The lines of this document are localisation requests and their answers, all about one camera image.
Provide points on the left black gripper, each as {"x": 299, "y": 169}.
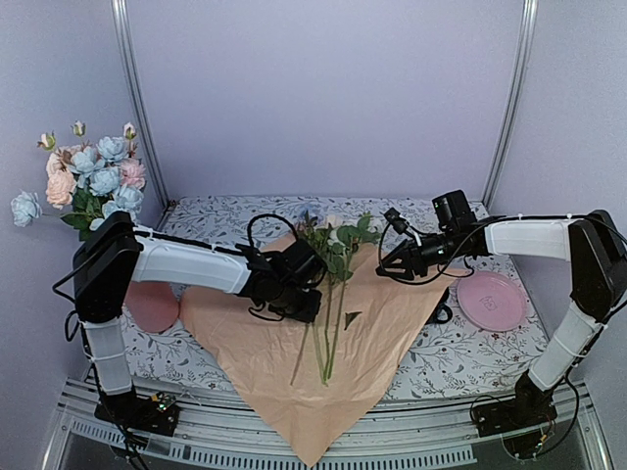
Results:
{"x": 310, "y": 314}

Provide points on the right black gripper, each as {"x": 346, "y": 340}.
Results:
{"x": 413, "y": 260}

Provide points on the mauve and cream rose stem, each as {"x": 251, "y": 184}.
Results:
{"x": 317, "y": 232}

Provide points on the green paper bouquet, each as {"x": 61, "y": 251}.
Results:
{"x": 312, "y": 383}

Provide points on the blue hydrangea flower bunch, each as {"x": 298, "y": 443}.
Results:
{"x": 99, "y": 191}

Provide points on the pale pink rose stem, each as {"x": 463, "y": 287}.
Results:
{"x": 61, "y": 183}

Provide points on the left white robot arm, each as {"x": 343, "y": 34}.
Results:
{"x": 120, "y": 252}

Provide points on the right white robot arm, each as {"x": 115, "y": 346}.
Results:
{"x": 553, "y": 264}

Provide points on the pink cylindrical vase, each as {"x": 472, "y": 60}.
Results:
{"x": 152, "y": 305}

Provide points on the dark blue mug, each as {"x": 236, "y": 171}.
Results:
{"x": 442, "y": 313}

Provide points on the white flower leafy stems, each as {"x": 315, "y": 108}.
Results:
{"x": 342, "y": 244}

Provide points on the loose dark green leaf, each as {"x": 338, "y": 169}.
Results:
{"x": 351, "y": 317}

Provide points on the small blue flower on mat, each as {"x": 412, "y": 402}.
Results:
{"x": 305, "y": 210}

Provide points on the pink plate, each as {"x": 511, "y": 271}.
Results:
{"x": 491, "y": 301}

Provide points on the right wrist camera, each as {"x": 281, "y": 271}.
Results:
{"x": 401, "y": 226}

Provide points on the aluminium front rail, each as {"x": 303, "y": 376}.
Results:
{"x": 217, "y": 430}

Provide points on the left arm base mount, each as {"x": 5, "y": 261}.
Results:
{"x": 157, "y": 414}

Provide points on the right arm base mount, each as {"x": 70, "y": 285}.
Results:
{"x": 514, "y": 416}

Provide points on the right aluminium frame post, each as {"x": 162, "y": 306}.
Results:
{"x": 520, "y": 67}

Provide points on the aluminium frame post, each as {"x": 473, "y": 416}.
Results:
{"x": 520, "y": 67}
{"x": 130, "y": 70}

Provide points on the left aluminium frame post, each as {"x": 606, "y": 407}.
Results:
{"x": 130, "y": 70}

